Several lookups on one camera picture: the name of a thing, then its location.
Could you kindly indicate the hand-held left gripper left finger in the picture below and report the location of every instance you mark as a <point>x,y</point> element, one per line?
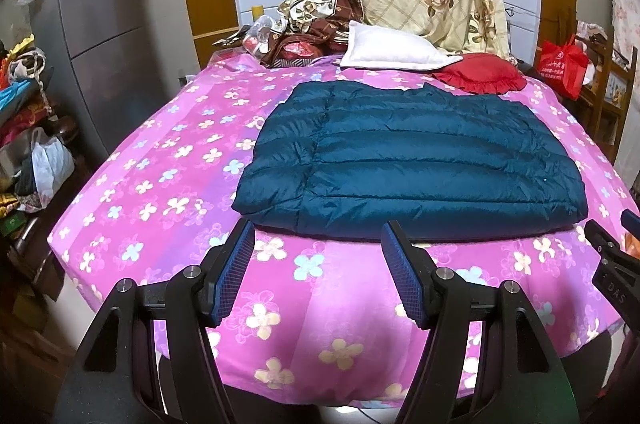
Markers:
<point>232,275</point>

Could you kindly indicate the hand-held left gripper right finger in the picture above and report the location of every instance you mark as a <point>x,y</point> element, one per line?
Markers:
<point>405,279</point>

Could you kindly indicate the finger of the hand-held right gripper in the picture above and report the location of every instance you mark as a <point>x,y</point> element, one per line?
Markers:
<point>632,220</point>
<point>602,239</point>

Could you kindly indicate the teal quilted down jacket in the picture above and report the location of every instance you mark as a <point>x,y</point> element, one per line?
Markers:
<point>400,164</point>

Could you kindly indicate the pile of colourful clothes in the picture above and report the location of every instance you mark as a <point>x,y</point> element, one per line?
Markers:
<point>22,104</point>

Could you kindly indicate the bed with pink floral sheet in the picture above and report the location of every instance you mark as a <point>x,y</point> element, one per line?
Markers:
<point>150,204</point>

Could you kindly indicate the wooden shelf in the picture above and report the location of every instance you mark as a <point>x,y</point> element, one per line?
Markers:
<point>607,89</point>

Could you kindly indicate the red shopping bag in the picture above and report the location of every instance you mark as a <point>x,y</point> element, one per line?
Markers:
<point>562,66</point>

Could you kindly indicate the pale floral curtain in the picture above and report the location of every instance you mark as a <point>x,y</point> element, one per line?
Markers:
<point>629,29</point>

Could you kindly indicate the red ruffled cushion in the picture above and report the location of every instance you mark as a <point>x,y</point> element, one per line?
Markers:
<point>480,74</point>

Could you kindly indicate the white plastic bag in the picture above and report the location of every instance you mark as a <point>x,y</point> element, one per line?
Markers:
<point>52,166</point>

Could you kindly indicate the white pillow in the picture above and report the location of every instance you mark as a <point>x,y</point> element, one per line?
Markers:
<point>390,49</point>

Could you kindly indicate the red patterned bag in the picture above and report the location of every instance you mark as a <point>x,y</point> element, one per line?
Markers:
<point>295,51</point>

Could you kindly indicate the clear plastic bag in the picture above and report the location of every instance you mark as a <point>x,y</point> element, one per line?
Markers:
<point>260,31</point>

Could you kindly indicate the yellow cup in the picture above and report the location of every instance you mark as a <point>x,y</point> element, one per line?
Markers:
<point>257,12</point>

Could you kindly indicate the beige floral cloth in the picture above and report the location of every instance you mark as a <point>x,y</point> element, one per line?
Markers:
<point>305,6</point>

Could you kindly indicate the grey refrigerator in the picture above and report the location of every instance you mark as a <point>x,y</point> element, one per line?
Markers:
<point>110,4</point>

